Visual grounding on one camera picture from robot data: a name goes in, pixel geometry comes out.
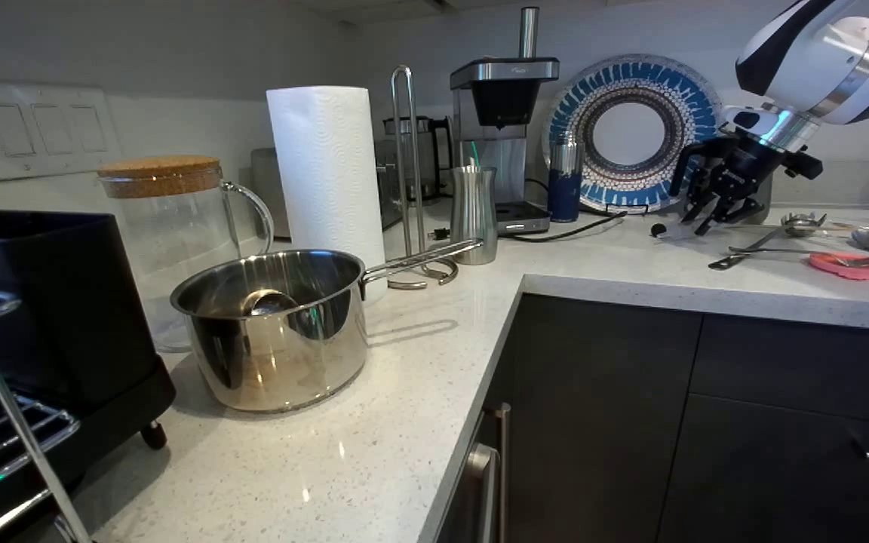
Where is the long steel serving fork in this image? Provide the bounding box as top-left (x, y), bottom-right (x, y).
top-left (705, 211), bottom-right (830, 274)

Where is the steel and black coffee maker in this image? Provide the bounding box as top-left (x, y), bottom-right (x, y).
top-left (446, 3), bottom-right (565, 239)

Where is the white paper towel roll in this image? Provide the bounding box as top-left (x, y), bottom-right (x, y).
top-left (265, 85), bottom-right (390, 306)

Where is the blue patterned decorative plate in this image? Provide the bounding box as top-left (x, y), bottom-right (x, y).
top-left (543, 55), bottom-right (728, 218)

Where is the black power cable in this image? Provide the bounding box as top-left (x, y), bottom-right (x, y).
top-left (508, 208), bottom-right (630, 247)

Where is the glass jar with cork lid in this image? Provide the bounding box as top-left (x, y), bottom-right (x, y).
top-left (98, 153), bottom-right (277, 356)

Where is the black toaster oven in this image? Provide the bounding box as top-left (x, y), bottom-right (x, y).
top-left (0, 205), bottom-right (177, 486)

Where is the dark blue bottle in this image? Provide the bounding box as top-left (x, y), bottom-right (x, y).
top-left (545, 131), bottom-right (585, 223)

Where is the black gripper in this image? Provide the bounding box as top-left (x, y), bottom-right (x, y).
top-left (666, 134), bottom-right (827, 243)

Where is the chrome wire rack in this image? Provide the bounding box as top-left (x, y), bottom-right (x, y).
top-left (0, 281), bottom-right (98, 543)

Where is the stainless steel saucepan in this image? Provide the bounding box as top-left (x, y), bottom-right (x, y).
top-left (169, 239), bottom-right (482, 416)

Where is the chrome loop stand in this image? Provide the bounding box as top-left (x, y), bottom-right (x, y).
top-left (388, 64), bottom-right (461, 294)

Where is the small steel shaker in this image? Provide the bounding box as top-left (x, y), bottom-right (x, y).
top-left (451, 153), bottom-right (502, 269)

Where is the white wall switch plate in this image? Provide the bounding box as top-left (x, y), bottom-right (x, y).
top-left (0, 83), bottom-right (120, 183)

